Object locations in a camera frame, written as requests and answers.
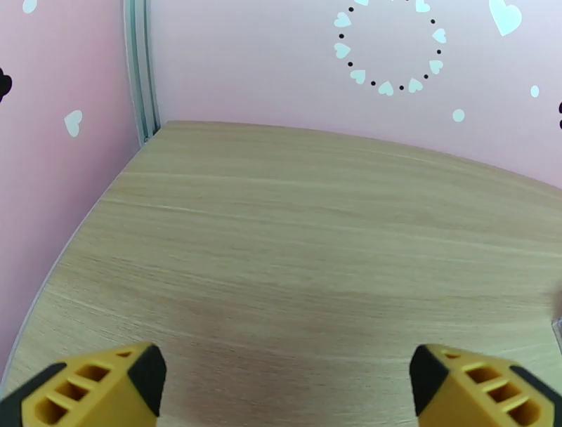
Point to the clear acrylic card stand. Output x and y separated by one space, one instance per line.
558 334

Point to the aluminium frame post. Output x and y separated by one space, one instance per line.
140 66

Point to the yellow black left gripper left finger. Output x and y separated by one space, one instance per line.
88 395

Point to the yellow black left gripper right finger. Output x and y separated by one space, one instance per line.
474 395

